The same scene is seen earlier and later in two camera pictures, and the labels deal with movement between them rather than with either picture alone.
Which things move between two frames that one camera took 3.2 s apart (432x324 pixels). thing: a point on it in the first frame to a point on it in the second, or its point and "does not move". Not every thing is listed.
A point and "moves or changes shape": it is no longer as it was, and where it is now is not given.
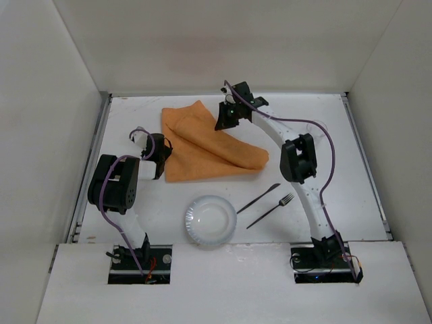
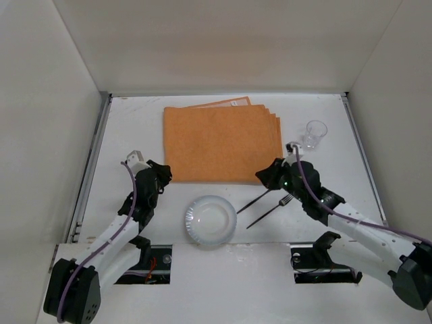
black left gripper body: (165, 152) to (160, 173)
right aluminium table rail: (366, 165) does not move
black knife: (258, 198) does not move
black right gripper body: (225, 119) to (270, 174)
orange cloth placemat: (202, 148) moves or changes shape
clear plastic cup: (316, 129) does not move
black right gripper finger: (227, 117) to (270, 176)
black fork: (282, 202) does not move
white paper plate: (210, 220) does not move
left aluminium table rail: (75, 228) does not move
